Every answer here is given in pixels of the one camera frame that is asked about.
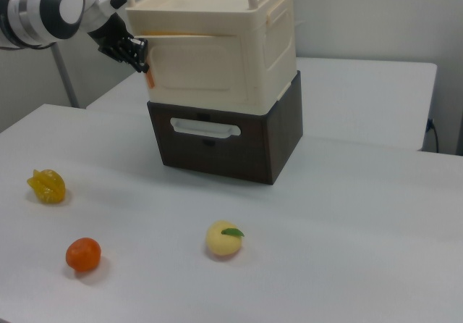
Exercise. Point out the cream plastic cabinet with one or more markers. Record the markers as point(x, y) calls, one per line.
point(210, 0)

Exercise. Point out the yellow toy starfruit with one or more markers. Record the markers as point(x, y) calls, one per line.
point(47, 189)

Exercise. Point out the pale yellow toy peach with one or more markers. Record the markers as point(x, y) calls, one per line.
point(222, 243)

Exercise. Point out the dark brown drawer box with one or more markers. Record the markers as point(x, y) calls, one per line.
point(231, 160)

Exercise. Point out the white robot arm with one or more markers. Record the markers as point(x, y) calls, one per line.
point(54, 8)

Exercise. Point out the cream cabinet door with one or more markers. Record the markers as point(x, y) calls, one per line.
point(195, 69)

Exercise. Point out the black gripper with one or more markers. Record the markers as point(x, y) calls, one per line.
point(110, 37)

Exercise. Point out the orange toy mandarin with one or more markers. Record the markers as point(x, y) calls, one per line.
point(83, 254)

